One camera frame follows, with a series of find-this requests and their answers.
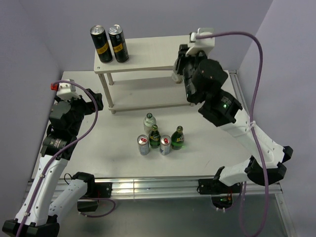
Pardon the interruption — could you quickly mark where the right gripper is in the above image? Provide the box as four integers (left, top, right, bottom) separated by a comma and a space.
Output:
175, 43, 209, 103

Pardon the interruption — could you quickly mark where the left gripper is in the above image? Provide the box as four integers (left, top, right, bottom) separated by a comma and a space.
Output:
63, 88, 103, 135

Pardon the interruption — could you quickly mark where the clear bottle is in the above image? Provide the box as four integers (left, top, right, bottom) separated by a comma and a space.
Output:
171, 71, 183, 84
143, 113, 157, 134

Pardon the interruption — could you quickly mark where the silver can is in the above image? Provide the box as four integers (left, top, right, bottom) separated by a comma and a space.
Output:
137, 134, 149, 156
159, 135, 171, 156

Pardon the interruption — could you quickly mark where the green bottle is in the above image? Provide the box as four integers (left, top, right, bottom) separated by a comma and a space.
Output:
171, 126, 185, 150
149, 124, 160, 149

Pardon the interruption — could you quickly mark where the clear bottle front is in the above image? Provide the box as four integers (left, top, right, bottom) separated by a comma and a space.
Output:
171, 71, 183, 84

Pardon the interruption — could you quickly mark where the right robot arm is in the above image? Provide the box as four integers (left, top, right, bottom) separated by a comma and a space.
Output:
173, 44, 293, 194

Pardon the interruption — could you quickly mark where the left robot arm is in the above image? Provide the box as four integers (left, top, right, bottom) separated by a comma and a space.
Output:
2, 89, 104, 237

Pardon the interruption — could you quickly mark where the white two-tier shelf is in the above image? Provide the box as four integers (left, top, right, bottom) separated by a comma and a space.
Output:
94, 35, 193, 114

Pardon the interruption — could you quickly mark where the black can right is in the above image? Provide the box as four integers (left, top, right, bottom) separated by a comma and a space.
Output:
108, 24, 129, 63

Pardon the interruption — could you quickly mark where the black can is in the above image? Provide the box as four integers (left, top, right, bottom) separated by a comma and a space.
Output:
90, 25, 113, 63
108, 24, 129, 63

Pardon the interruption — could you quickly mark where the black can left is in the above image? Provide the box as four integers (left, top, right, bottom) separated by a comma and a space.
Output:
90, 25, 113, 63

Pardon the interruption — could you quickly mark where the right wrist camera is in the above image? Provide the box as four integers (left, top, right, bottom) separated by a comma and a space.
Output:
186, 28, 215, 56

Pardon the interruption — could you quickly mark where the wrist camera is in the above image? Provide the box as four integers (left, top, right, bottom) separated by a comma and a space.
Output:
186, 28, 215, 56
50, 79, 80, 101

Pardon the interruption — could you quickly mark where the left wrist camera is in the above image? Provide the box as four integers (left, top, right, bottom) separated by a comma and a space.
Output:
50, 79, 80, 101

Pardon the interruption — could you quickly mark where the aluminium side rail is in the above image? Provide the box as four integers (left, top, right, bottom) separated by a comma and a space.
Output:
229, 70, 262, 151

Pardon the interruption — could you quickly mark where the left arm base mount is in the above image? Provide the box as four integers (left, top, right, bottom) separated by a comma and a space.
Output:
77, 182, 112, 213

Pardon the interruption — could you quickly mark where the aluminium front rail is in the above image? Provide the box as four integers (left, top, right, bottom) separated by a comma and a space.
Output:
28, 176, 282, 200

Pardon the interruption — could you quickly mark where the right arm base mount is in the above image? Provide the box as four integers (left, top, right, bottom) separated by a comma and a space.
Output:
197, 179, 233, 208

